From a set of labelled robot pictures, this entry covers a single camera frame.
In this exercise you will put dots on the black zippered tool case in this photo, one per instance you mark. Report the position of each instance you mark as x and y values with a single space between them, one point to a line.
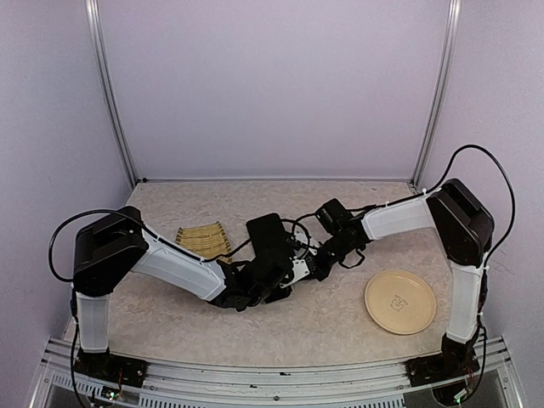
270 240

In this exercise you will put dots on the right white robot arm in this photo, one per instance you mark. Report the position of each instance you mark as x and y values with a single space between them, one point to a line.
462 223

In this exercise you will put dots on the left aluminium frame post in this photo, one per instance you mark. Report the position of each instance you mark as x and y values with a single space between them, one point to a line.
99 48

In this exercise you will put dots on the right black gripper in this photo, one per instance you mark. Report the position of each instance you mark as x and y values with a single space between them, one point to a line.
319 269

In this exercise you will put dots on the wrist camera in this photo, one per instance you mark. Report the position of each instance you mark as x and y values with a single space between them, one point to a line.
305 245
303 268

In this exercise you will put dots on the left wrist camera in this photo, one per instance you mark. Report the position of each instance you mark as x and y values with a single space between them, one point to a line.
303 268

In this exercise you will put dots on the right aluminium frame post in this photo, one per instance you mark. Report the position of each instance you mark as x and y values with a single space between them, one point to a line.
446 58

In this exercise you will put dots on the aluminium frame post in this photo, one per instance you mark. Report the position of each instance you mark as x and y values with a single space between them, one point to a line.
446 58
99 48

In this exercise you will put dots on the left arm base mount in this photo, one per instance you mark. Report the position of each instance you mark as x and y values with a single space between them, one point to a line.
112 368

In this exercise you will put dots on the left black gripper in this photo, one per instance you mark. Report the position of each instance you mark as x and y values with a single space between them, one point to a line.
285 295

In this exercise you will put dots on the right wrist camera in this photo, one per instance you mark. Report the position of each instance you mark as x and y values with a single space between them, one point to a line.
305 245

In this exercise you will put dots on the beige round plate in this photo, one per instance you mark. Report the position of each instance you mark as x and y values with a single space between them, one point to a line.
400 302

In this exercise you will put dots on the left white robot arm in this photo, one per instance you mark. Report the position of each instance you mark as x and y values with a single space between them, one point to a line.
120 242

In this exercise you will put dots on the front aluminium rail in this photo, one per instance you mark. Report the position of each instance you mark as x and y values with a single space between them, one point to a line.
170 384

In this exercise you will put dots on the woven bamboo tray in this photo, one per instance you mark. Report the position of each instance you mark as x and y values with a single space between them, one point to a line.
207 241

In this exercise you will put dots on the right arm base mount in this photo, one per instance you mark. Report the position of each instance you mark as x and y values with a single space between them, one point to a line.
454 360

